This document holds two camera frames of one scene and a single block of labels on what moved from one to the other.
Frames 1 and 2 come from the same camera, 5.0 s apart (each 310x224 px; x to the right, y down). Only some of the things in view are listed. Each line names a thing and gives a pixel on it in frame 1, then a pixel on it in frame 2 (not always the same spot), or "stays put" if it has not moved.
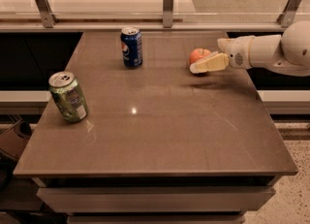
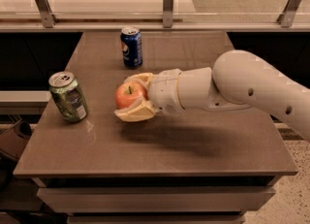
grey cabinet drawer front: [152, 199] stays put
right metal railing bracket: [287, 17] stays put
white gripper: [238, 54] -> [164, 91]
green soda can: [68, 96] stays put
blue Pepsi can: [132, 47] stays put
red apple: [199, 53] -> [128, 93]
